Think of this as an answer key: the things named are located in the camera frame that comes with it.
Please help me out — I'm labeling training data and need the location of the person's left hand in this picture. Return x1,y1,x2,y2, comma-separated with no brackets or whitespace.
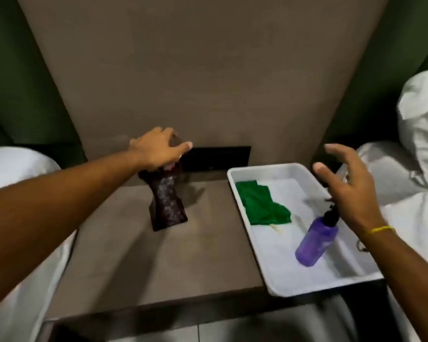
128,126,194,172

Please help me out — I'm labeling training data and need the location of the person's right hand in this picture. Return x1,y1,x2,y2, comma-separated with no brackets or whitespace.
312,143,390,237

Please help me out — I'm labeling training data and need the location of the dark red speckled vase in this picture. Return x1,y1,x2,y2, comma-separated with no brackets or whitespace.
138,161,189,232

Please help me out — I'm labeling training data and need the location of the purple spray bottle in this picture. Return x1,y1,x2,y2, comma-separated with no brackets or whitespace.
294,205,340,268

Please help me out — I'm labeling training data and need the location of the green cloth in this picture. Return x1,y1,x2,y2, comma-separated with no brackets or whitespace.
234,180,293,226

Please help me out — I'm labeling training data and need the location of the person's left forearm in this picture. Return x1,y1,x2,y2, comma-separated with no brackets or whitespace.
0,148,142,315

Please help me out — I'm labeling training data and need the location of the black socket panel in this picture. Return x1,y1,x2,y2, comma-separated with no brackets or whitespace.
180,145,252,172

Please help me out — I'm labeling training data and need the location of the white plastic tray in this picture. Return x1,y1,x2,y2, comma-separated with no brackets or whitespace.
226,162,385,298

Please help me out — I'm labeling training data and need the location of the white pillow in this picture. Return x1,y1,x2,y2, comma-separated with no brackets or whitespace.
396,68,428,191

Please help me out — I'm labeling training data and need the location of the grey wooden nightstand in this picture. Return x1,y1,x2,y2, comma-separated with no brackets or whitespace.
35,170,391,342

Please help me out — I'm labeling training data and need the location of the green padded headboard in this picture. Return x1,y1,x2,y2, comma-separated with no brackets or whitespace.
310,0,428,172
0,0,89,169

